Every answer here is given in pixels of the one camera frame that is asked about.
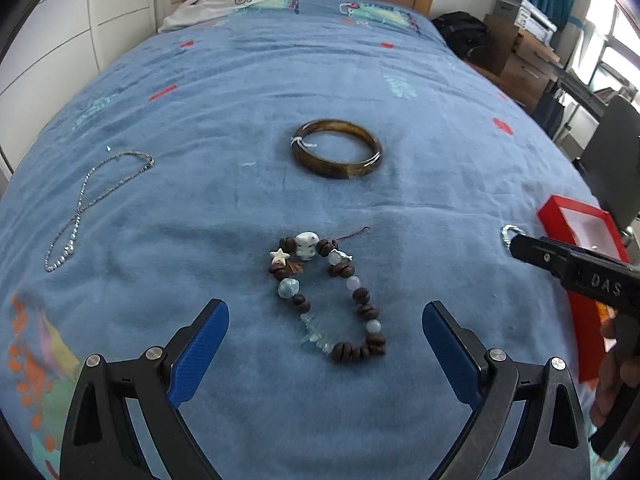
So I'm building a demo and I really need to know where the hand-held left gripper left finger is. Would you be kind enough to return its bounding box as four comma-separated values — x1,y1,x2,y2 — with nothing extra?
60,298,231,480

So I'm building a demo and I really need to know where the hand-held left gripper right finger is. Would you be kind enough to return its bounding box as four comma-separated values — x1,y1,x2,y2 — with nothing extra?
421,301,592,480

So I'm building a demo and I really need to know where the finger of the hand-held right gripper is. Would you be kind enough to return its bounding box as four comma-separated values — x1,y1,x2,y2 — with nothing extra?
509,234,583,281

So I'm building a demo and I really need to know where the red box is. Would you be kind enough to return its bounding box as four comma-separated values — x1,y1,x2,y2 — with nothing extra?
537,195,631,383

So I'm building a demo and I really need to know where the beaded bracelet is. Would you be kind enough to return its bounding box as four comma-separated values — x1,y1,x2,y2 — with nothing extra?
267,226,388,363

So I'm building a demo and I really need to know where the person's right hand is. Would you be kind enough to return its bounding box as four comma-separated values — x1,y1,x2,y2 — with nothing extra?
590,317,621,428

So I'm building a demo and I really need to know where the black chair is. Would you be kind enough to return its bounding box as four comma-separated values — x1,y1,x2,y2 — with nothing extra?
582,95,640,241

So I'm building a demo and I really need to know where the dark hanging bag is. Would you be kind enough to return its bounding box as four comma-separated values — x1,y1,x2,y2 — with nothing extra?
534,89,566,137

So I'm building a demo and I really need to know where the grey desk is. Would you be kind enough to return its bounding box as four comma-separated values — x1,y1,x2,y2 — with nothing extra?
555,67,640,116

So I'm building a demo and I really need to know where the wooden drawer cabinet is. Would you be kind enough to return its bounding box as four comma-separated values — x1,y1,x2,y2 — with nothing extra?
482,12,561,103

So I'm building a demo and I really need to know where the dark brown bangle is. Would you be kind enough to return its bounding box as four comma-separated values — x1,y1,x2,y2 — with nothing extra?
291,118,383,181

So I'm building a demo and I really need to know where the black backpack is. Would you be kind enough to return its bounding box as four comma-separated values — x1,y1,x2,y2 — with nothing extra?
431,10,493,59

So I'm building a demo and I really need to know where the grey printer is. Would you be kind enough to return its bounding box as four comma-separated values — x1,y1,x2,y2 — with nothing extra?
492,0,557,43

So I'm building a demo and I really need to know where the blue printed blanket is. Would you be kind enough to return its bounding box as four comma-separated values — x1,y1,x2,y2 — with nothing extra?
0,0,621,480

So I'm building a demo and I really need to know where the white garment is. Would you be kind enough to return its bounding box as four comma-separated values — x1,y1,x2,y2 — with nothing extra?
157,0,286,33

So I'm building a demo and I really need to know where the white wardrobe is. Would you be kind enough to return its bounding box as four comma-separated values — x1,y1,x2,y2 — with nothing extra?
0,0,187,176

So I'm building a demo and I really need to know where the silver chain necklace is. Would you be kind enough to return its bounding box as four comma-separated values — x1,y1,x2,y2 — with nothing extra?
44,146,156,273

